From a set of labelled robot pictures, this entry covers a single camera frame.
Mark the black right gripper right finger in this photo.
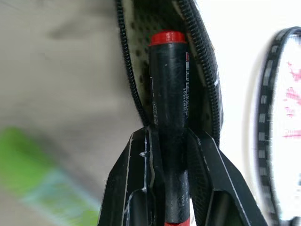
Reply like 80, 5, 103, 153
182, 128, 270, 226

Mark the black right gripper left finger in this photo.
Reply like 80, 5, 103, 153
98, 128, 165, 226

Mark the black marker with red ends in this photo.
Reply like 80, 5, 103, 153
147, 29, 191, 226

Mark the white pouch with pink print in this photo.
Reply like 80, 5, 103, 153
248, 26, 301, 223

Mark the green highlighter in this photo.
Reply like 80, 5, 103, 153
0, 126, 102, 226

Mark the grid pouch with black zipper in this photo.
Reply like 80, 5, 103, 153
114, 0, 224, 151

